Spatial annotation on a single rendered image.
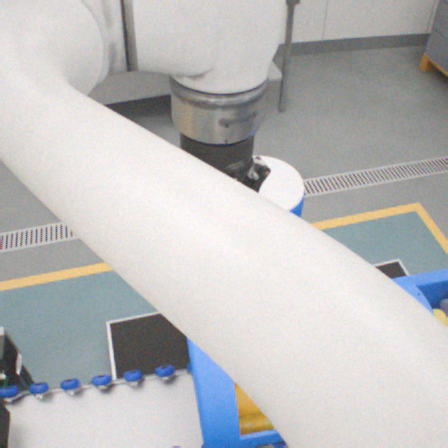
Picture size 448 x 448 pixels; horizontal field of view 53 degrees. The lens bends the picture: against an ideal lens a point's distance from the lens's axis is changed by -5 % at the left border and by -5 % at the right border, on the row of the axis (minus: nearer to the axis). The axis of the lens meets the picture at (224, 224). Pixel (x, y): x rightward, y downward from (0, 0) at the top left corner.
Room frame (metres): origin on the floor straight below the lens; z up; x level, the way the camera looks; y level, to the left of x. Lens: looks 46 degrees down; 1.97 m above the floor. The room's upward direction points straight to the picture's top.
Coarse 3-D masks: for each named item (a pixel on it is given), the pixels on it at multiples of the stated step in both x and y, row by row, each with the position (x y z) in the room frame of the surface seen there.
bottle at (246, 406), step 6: (240, 390) 0.37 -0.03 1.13; (240, 396) 0.36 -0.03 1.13; (246, 396) 0.36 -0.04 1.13; (240, 402) 0.35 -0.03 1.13; (246, 402) 0.35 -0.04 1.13; (252, 402) 0.35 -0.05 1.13; (240, 408) 0.34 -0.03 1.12; (246, 408) 0.34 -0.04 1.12; (252, 408) 0.34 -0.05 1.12; (258, 408) 0.34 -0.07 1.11; (240, 414) 0.33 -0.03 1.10; (246, 414) 0.34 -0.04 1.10; (252, 414) 0.34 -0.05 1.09
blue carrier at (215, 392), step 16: (432, 272) 0.61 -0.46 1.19; (416, 288) 0.54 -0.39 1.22; (432, 288) 0.65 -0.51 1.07; (432, 304) 0.63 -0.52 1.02; (192, 352) 0.40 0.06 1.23; (192, 368) 0.40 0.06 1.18; (208, 368) 0.37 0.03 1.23; (208, 384) 0.34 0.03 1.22; (224, 384) 0.35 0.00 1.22; (208, 400) 0.32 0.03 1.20; (224, 400) 0.32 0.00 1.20; (208, 416) 0.30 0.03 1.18; (224, 416) 0.30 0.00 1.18; (208, 432) 0.28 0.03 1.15; (224, 432) 0.28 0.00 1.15; (272, 432) 0.29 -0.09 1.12
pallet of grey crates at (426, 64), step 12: (444, 0) 3.86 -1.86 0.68; (444, 12) 3.82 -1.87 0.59; (432, 24) 3.94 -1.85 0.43; (444, 24) 3.78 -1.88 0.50; (432, 36) 3.89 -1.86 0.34; (444, 36) 3.74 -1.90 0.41; (432, 48) 3.84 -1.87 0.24; (444, 48) 3.70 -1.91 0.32; (432, 60) 3.80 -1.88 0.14; (444, 60) 3.65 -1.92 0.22; (444, 72) 3.60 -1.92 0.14
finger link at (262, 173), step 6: (258, 156) 0.42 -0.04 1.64; (264, 168) 0.40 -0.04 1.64; (258, 174) 0.40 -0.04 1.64; (264, 174) 0.40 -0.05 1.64; (246, 180) 0.41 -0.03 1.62; (252, 180) 0.40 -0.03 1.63; (258, 180) 0.40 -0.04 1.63; (264, 180) 0.40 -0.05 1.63; (252, 186) 0.40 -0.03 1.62; (258, 186) 0.40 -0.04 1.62; (258, 192) 0.40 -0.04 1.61
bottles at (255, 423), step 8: (440, 304) 0.62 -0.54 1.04; (248, 416) 0.34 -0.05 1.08; (256, 416) 0.34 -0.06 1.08; (264, 416) 0.34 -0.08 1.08; (240, 424) 0.32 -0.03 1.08; (248, 424) 0.32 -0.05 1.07; (256, 424) 0.33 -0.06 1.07; (264, 424) 0.33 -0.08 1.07; (272, 424) 0.33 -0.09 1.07; (240, 432) 0.31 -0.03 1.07; (248, 432) 0.31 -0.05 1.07; (256, 432) 0.31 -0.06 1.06
